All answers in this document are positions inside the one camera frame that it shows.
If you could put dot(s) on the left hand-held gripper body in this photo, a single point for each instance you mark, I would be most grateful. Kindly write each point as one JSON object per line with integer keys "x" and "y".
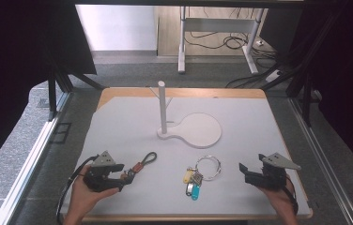
{"x": 102, "y": 159}

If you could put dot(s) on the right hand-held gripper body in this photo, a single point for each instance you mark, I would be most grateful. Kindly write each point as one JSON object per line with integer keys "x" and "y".
{"x": 273, "y": 176}

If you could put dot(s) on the person's right hand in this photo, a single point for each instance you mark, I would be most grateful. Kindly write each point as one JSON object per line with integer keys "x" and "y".
{"x": 281, "y": 200}

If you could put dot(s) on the white table mat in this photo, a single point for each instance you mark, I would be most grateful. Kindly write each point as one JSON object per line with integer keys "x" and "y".
{"x": 134, "y": 131}

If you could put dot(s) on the white key holder stand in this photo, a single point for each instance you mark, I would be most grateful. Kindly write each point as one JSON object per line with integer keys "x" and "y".
{"x": 196, "y": 129}

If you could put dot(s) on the white power strip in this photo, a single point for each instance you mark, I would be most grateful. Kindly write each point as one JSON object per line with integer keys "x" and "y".
{"x": 273, "y": 76}

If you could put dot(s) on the black curtain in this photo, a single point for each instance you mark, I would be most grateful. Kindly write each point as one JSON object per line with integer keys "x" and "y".
{"x": 15, "y": 62}
{"x": 346, "y": 62}

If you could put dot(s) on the aluminium rail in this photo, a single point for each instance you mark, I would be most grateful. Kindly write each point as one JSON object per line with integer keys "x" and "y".
{"x": 27, "y": 162}
{"x": 321, "y": 162}

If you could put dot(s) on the black metal frame strut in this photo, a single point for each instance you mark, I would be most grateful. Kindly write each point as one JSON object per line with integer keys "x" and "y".
{"x": 306, "y": 93}
{"x": 52, "y": 93}

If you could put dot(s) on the white desk frame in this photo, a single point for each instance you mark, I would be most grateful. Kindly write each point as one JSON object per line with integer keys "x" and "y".
{"x": 218, "y": 25}

